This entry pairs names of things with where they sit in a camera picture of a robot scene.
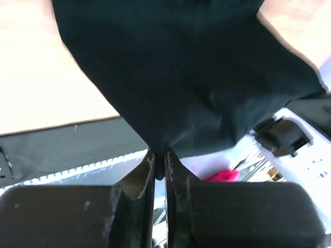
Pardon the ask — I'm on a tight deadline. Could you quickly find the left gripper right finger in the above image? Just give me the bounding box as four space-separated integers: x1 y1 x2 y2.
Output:
164 150 325 248

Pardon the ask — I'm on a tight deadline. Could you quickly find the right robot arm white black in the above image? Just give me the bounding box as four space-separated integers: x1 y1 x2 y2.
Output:
254 94 330 218

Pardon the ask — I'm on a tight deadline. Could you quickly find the black t shirt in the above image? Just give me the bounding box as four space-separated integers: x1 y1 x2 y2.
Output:
52 1 326 179

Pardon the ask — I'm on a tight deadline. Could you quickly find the bright red t shirt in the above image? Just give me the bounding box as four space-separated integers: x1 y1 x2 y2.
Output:
202 169 240 182

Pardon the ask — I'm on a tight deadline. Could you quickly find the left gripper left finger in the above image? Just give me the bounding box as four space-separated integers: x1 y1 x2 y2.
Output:
1 151 155 247

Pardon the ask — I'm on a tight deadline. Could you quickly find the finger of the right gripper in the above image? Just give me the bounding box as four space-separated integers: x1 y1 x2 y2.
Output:
286 94 331 140

